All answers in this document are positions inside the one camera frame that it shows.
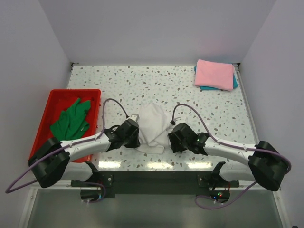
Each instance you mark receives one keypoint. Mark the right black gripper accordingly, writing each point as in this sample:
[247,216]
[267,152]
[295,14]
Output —
[173,141]

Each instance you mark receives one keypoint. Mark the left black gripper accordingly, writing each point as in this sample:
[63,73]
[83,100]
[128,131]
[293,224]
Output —
[136,144]

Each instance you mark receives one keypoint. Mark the white t shirt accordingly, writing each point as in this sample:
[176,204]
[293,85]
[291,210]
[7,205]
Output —
[154,127]

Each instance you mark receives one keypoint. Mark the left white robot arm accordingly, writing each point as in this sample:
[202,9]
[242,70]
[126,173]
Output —
[54,160]

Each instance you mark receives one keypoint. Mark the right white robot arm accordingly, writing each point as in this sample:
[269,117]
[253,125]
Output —
[260,163]

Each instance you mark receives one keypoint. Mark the green t shirt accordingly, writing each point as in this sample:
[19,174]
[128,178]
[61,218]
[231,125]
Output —
[72,123]

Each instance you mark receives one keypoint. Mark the folded pink t shirt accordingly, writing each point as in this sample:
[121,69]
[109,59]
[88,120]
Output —
[213,74]

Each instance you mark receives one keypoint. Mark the folded teal t shirt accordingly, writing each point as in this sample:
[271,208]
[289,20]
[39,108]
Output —
[234,79]

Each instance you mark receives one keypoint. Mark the red plastic bin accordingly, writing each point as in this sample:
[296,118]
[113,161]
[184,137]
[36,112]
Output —
[61,99]

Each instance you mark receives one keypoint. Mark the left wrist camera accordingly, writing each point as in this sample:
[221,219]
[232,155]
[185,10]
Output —
[134,117]

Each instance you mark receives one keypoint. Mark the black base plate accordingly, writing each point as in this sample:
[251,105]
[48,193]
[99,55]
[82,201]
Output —
[150,183]

